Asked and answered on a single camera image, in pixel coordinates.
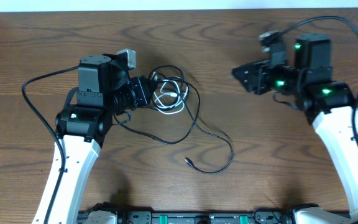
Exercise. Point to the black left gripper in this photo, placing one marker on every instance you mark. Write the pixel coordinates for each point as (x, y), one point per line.
(141, 83)

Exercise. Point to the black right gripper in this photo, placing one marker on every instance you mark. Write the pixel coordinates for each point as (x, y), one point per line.
(258, 73)

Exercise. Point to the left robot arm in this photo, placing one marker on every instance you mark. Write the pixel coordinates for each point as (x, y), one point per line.
(104, 90)

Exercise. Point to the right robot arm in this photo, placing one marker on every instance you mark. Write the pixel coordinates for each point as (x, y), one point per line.
(329, 106)

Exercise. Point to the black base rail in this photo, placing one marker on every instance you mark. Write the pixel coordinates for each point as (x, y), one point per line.
(112, 213)

